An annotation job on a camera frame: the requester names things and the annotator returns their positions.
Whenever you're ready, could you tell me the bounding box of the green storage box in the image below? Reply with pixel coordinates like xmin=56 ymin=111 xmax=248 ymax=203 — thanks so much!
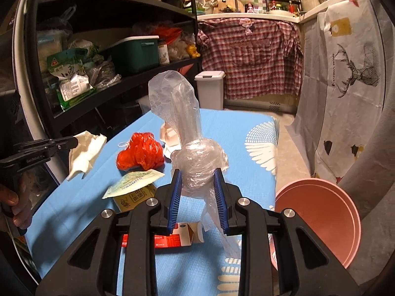
xmin=103 ymin=35 xmax=160 ymax=75

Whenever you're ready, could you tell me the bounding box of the black spice rack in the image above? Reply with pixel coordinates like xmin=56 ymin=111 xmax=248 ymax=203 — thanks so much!
xmin=265 ymin=0 xmax=302 ymax=15

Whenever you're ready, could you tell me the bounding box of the green white sachet packet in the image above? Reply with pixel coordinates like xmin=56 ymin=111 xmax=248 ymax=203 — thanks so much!
xmin=102 ymin=169 xmax=165 ymax=199

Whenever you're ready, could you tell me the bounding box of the white trash bin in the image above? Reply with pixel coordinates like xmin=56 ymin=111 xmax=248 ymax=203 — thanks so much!
xmin=194 ymin=70 xmax=226 ymax=111

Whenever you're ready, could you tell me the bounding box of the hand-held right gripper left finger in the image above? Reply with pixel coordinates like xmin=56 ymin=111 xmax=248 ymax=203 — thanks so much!
xmin=35 ymin=169 xmax=182 ymax=296

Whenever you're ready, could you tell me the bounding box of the black shelf rack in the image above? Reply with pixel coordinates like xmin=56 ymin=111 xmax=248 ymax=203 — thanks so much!
xmin=25 ymin=0 xmax=202 ymax=139

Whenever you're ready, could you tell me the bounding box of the clear plastic bag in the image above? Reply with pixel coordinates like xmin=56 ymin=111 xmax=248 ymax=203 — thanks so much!
xmin=148 ymin=69 xmax=244 ymax=259

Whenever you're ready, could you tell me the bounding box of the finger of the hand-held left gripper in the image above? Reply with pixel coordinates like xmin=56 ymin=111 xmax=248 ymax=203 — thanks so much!
xmin=19 ymin=136 xmax=79 ymax=149
xmin=31 ymin=146 xmax=78 ymax=158

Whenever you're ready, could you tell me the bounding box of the white tissue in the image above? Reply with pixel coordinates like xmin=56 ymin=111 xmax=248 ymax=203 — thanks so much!
xmin=66 ymin=131 xmax=107 ymax=182

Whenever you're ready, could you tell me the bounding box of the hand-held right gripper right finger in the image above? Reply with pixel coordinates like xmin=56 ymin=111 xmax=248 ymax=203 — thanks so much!
xmin=213 ymin=168 xmax=361 ymax=296

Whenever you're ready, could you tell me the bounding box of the red plastic bag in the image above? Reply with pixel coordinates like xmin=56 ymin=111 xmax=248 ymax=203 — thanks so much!
xmin=116 ymin=132 xmax=165 ymax=171

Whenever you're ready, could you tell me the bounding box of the yellow snack packet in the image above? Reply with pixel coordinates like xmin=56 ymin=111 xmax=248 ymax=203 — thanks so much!
xmin=113 ymin=183 xmax=158 ymax=213

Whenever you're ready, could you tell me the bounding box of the red white carton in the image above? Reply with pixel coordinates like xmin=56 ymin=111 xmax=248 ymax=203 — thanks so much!
xmin=119 ymin=222 xmax=205 ymax=249

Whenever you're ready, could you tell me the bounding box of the blue printed tablecloth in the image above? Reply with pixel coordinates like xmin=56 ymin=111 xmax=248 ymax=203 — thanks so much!
xmin=25 ymin=109 xmax=280 ymax=296

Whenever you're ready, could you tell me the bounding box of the glass jar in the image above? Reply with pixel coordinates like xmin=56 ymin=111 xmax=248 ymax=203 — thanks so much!
xmin=158 ymin=38 xmax=170 ymax=65

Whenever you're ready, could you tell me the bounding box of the green white food bag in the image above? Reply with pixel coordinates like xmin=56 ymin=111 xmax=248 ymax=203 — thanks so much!
xmin=46 ymin=49 xmax=88 ymax=78

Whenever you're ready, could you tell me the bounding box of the red plaid shirt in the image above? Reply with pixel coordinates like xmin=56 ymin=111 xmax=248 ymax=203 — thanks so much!
xmin=197 ymin=18 xmax=303 ymax=100

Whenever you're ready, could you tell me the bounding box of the silver foil bag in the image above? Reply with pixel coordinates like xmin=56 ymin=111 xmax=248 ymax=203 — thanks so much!
xmin=89 ymin=62 xmax=122 ymax=87

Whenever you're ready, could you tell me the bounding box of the person's left hand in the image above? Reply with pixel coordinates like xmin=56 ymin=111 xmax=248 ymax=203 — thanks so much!
xmin=0 ymin=185 xmax=33 ymax=230

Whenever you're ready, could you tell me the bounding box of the white plastic sack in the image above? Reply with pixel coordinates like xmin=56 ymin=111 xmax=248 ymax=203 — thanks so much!
xmin=136 ymin=94 xmax=153 ymax=115

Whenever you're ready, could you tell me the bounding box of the green label packet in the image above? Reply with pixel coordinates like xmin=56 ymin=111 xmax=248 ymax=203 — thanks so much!
xmin=57 ymin=74 xmax=97 ymax=111

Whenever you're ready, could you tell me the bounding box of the pink plastic basin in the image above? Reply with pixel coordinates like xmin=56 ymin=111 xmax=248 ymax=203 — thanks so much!
xmin=272 ymin=178 xmax=361 ymax=270

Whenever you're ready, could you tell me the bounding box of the white deer print curtain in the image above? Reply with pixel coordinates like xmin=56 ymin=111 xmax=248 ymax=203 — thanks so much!
xmin=284 ymin=0 xmax=389 ymax=185

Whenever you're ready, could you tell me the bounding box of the orange plastic bag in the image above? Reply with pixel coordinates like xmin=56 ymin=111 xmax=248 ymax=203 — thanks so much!
xmin=154 ymin=26 xmax=183 ymax=43

